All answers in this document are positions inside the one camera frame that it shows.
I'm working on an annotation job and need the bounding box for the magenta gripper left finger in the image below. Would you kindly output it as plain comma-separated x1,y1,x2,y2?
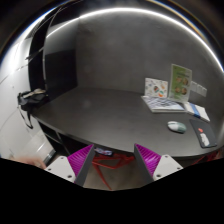
46,145,95,186

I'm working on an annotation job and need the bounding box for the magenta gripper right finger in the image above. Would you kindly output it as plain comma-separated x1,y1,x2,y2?
134,144,182,183

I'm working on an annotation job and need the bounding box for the white grey computer mouse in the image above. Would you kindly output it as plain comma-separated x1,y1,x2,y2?
167,121,187,134

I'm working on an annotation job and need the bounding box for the open magazine booklet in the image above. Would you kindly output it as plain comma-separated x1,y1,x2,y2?
142,96,185,113

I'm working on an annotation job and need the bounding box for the white blue leaflet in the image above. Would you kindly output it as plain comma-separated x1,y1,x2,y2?
184,102,210,122

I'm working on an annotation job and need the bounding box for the white illustrated card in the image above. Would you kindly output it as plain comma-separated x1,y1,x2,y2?
145,78,168,98

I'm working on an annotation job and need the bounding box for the black bag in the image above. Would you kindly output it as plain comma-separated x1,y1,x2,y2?
17,88,48,129

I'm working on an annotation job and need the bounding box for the red chair frame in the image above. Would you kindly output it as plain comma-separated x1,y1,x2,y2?
92,153,134,190

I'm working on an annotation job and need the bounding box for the white wall socket plate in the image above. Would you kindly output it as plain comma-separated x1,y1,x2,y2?
190,81,207,97

